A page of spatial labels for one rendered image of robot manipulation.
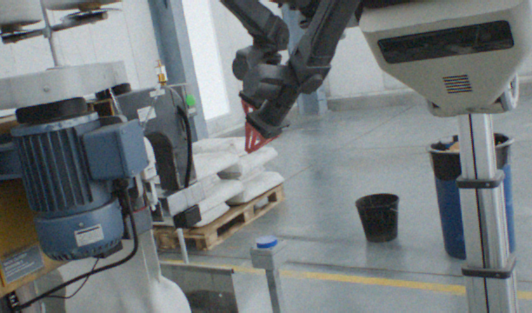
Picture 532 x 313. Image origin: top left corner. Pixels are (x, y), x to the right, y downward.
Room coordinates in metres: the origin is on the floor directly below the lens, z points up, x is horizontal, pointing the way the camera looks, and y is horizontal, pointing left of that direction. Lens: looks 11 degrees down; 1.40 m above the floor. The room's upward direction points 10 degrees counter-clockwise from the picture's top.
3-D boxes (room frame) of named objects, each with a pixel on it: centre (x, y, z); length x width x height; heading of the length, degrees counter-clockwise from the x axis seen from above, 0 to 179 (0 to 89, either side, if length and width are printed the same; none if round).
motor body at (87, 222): (1.02, 0.36, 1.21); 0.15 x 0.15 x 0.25
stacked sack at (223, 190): (4.26, 0.54, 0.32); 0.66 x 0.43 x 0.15; 148
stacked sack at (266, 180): (4.78, 0.21, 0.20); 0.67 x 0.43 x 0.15; 146
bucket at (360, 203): (3.60, -0.68, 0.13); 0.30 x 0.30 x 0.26
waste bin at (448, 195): (3.15, -1.16, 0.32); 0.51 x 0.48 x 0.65; 146
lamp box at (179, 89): (1.53, 0.20, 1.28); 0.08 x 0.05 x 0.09; 56
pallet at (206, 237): (4.63, 0.56, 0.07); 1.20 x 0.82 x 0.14; 148
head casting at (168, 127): (1.48, 0.38, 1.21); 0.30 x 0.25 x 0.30; 56
